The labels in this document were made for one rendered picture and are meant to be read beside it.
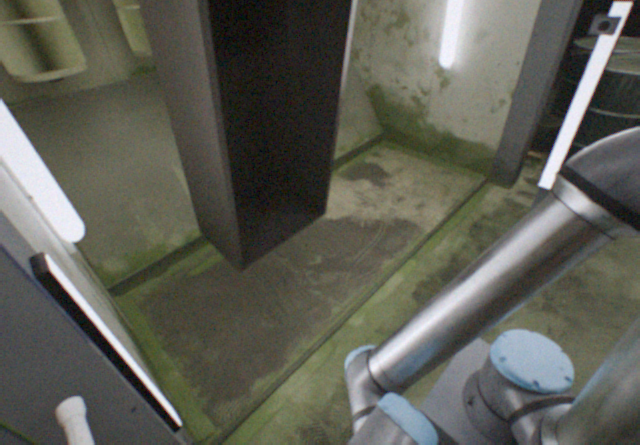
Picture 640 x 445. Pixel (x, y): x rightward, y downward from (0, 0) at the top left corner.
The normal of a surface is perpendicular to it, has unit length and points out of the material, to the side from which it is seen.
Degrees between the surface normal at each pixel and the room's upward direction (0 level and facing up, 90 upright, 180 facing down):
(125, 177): 57
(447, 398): 0
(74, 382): 90
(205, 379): 0
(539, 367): 5
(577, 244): 76
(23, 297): 90
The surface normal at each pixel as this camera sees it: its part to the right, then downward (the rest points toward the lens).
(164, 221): 0.55, -0.11
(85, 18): 0.70, 0.39
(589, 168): -0.87, -0.34
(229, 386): -0.07, -0.80
